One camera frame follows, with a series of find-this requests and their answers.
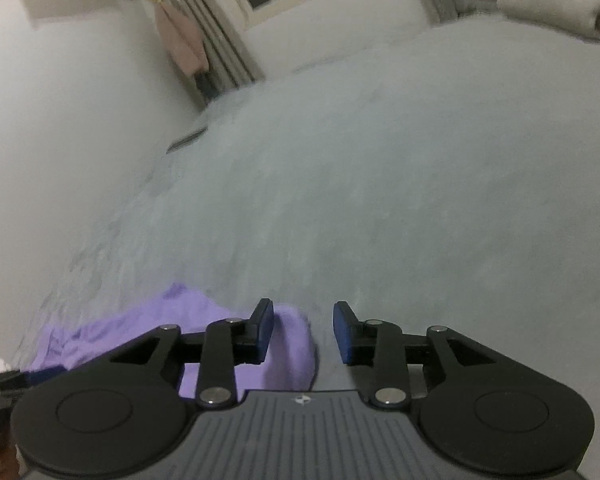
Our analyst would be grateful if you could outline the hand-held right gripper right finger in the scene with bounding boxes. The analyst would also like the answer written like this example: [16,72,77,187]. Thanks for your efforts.
[332,301,496,407]

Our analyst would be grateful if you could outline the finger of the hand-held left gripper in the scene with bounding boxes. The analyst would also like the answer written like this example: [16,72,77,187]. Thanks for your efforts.
[0,365,69,394]

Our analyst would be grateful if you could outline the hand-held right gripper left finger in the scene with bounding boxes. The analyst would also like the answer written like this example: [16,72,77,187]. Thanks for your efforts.
[110,298,275,407]

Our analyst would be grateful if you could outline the purple pants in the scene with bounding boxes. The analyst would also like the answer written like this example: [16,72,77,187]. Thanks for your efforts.
[27,282,317,404]

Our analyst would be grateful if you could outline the grey bed blanket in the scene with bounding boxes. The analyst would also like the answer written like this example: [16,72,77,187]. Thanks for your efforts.
[10,7,600,480]

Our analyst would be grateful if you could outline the black smartphone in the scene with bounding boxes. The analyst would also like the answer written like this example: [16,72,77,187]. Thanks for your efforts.
[167,128,209,154]

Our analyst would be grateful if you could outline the dark hanging garment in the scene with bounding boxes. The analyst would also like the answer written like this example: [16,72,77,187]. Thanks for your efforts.
[194,70,222,102]

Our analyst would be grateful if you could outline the pink hanging garment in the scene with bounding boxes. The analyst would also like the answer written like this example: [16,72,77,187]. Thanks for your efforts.
[152,0,210,77]

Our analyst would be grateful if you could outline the large grey folded quilt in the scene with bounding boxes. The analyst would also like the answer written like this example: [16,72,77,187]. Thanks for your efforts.
[497,0,600,39]

